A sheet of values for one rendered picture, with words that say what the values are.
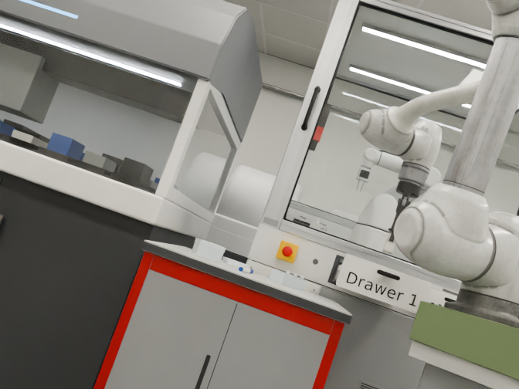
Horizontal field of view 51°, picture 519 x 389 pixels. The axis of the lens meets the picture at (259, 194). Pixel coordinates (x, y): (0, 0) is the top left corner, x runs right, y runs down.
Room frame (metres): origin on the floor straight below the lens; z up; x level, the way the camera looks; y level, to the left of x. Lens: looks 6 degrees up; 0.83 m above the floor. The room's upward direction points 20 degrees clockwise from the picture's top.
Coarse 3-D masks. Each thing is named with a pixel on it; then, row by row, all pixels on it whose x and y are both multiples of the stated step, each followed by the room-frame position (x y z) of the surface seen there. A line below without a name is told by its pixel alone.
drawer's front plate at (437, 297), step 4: (432, 292) 2.04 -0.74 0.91; (436, 292) 2.04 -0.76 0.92; (440, 292) 2.04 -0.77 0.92; (428, 296) 2.04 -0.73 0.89; (432, 296) 2.04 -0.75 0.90; (436, 296) 2.04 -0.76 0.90; (440, 296) 2.04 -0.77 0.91; (444, 296) 2.04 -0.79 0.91; (448, 296) 2.04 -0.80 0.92; (452, 296) 2.03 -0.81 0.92; (456, 296) 2.03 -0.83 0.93; (428, 300) 2.04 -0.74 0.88; (432, 300) 2.04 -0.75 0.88; (436, 300) 2.04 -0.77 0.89; (440, 300) 2.04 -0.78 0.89; (444, 300) 2.04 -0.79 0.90; (440, 304) 2.04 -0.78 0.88
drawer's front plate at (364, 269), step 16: (352, 256) 1.76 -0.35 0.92; (368, 272) 1.75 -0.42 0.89; (400, 272) 1.74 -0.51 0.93; (352, 288) 1.75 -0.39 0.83; (368, 288) 1.75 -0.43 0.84; (384, 288) 1.74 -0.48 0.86; (400, 288) 1.74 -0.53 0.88; (416, 288) 1.74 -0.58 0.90; (400, 304) 1.74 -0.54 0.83; (416, 304) 1.73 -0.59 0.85
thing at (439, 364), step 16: (416, 352) 1.31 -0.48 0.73; (432, 352) 1.30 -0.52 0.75; (432, 368) 1.33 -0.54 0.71; (448, 368) 1.28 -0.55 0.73; (464, 368) 1.27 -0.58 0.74; (480, 368) 1.25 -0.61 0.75; (432, 384) 1.33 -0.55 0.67; (448, 384) 1.31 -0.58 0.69; (464, 384) 1.30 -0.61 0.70; (480, 384) 1.29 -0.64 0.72; (496, 384) 1.24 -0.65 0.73; (512, 384) 1.22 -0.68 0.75
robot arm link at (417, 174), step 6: (402, 168) 1.71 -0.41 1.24; (408, 168) 1.69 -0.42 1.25; (414, 168) 1.68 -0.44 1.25; (420, 168) 1.67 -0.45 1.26; (426, 168) 1.68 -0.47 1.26; (402, 174) 1.70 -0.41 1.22; (408, 174) 1.68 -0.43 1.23; (414, 174) 1.68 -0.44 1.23; (420, 174) 1.68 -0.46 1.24; (426, 174) 1.69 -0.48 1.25; (402, 180) 1.71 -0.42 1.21; (408, 180) 1.69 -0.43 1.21; (414, 180) 1.68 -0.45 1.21; (420, 180) 1.68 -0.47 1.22; (420, 186) 1.73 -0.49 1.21
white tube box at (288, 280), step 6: (276, 270) 1.88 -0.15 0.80; (270, 276) 1.92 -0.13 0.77; (276, 276) 1.86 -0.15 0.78; (282, 276) 1.82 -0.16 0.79; (288, 276) 1.81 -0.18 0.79; (282, 282) 1.81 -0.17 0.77; (288, 282) 1.81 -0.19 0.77; (294, 282) 1.82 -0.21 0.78; (300, 282) 1.83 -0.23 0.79; (294, 288) 1.82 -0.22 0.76; (300, 288) 1.83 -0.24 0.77
